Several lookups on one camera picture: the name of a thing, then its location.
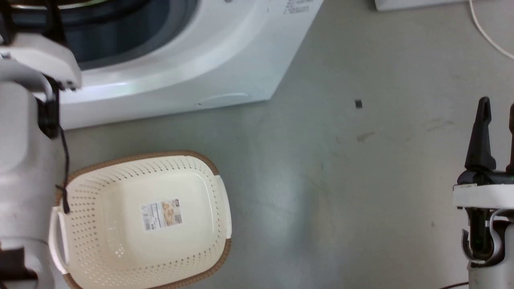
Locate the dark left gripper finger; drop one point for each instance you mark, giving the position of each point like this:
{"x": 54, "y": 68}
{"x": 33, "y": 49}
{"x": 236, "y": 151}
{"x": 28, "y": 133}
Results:
{"x": 55, "y": 22}
{"x": 5, "y": 28}

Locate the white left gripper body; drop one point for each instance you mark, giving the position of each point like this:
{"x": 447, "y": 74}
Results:
{"x": 44, "y": 60}

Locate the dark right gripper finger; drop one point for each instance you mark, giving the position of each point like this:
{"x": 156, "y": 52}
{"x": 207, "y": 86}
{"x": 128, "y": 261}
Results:
{"x": 511, "y": 138}
{"x": 480, "y": 136}

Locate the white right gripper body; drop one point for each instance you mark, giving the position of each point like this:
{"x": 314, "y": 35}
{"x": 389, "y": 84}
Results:
{"x": 484, "y": 188}

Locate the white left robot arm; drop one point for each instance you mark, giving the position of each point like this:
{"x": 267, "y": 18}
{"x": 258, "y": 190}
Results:
{"x": 22, "y": 168}

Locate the white front-load washing machine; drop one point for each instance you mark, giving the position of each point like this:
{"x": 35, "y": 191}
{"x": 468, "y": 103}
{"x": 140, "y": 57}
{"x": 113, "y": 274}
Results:
{"x": 192, "y": 52}

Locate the cream perforated laundry basket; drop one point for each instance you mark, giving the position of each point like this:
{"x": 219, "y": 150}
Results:
{"x": 120, "y": 237}

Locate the printed paper label sticker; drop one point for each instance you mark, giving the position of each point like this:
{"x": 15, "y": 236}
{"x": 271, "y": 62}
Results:
{"x": 162, "y": 214}

